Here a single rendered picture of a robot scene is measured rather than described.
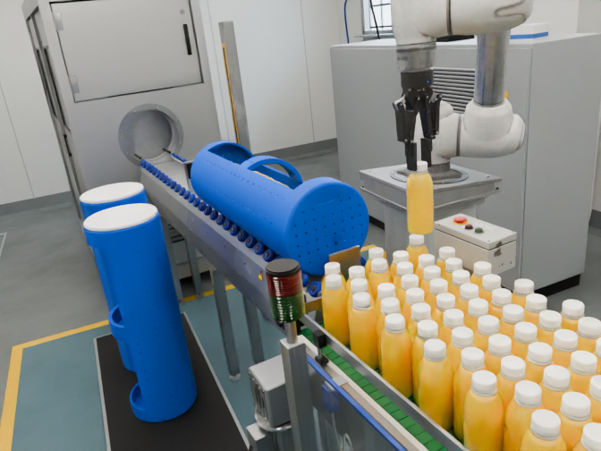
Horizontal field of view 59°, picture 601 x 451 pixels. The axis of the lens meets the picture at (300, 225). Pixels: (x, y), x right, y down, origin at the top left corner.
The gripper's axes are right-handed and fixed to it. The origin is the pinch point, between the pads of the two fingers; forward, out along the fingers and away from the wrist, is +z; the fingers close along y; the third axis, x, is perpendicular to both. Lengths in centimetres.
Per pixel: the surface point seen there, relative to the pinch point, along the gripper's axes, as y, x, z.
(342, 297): 26.7, 2.9, 28.9
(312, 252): 19.6, -24.2, 28.6
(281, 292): 51, 23, 10
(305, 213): 20.5, -24.2, 16.3
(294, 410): 51, 22, 37
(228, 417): 39, -79, 118
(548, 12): -242, -154, -22
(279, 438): 47, -1, 64
